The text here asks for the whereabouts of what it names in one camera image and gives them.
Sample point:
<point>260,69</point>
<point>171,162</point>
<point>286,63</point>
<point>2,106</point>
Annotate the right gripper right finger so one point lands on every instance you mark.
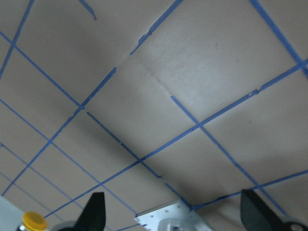
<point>257,216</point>

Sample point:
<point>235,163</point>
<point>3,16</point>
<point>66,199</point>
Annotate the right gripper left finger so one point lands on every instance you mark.
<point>93,216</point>

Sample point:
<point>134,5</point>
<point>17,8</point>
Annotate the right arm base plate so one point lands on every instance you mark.
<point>173,216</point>

